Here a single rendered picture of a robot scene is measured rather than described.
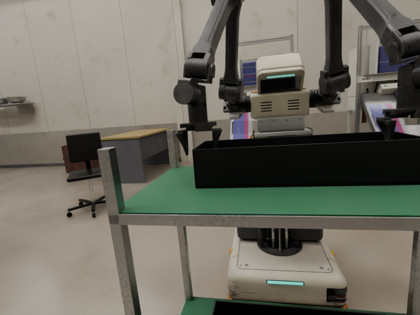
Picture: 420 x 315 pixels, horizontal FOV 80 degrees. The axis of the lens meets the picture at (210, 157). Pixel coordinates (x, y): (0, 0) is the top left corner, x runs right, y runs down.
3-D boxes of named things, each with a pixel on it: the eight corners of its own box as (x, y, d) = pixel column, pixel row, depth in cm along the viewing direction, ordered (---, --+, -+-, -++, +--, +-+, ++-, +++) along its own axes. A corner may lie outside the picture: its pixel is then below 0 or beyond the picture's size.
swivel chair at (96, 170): (87, 200, 359) (75, 133, 340) (128, 199, 351) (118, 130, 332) (57, 219, 299) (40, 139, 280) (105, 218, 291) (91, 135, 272)
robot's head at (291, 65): (256, 80, 131) (255, 54, 119) (298, 76, 127) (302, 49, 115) (257, 99, 122) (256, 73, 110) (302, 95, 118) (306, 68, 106)
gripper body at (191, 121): (214, 128, 72) (212, 102, 70) (179, 130, 74) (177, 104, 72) (217, 126, 78) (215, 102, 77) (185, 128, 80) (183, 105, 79)
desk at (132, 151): (175, 163, 567) (171, 127, 551) (145, 183, 423) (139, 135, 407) (143, 164, 583) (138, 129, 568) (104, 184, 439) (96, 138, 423)
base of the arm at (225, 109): (246, 97, 128) (223, 99, 130) (245, 86, 120) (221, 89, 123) (247, 110, 124) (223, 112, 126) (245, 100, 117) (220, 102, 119)
